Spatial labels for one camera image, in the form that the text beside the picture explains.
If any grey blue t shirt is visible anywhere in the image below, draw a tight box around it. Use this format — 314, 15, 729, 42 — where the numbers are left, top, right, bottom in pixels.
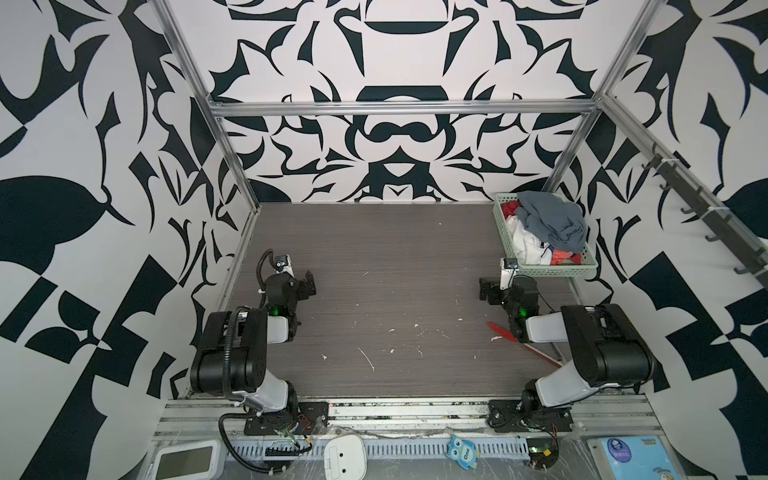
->
515, 191, 587, 254

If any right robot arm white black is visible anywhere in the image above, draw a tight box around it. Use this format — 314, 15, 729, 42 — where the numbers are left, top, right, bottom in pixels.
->
478, 258, 657, 413

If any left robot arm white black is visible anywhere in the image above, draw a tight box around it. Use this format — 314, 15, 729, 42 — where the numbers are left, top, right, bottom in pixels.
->
189, 249, 316, 415

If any white t shirt in basket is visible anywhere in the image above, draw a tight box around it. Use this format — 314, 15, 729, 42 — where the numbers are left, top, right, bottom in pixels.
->
505, 215, 552, 266

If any red t shirt in basket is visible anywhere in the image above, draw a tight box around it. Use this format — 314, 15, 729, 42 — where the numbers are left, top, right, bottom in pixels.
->
501, 201, 582, 266

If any red pen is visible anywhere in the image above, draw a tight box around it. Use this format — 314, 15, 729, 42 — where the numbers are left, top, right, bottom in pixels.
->
486, 322, 563, 367

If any green plastic basket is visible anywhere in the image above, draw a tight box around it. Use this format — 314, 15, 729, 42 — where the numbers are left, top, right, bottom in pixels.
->
493, 193, 598, 278

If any blue owl toy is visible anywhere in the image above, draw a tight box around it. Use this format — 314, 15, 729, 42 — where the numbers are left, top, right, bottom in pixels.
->
445, 434, 479, 470

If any white box device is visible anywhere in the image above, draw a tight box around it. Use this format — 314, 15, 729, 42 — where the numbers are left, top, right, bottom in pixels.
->
323, 434, 367, 480

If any white tablet screen device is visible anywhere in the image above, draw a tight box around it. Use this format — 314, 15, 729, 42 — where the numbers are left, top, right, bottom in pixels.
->
145, 439, 226, 480

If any blue labelled box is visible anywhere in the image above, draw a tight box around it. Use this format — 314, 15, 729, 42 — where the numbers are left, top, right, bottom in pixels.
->
587, 435, 686, 480

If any black corrugated cable hose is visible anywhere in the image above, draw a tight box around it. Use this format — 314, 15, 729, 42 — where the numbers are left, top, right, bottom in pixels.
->
217, 305, 313, 475

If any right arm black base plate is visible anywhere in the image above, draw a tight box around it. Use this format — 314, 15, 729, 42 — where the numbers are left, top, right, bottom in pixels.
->
486, 399, 573, 434

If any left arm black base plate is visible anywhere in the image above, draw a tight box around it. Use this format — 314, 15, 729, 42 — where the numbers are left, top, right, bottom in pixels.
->
243, 400, 330, 437

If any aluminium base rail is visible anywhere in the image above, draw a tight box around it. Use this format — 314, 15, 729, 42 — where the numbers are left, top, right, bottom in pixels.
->
151, 394, 663, 442

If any horizontal aluminium frame bar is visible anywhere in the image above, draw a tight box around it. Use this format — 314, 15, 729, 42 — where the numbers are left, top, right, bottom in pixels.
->
209, 99, 596, 118

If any black wall hook rack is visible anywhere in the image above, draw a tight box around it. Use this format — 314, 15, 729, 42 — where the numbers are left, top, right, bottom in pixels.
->
643, 142, 767, 290

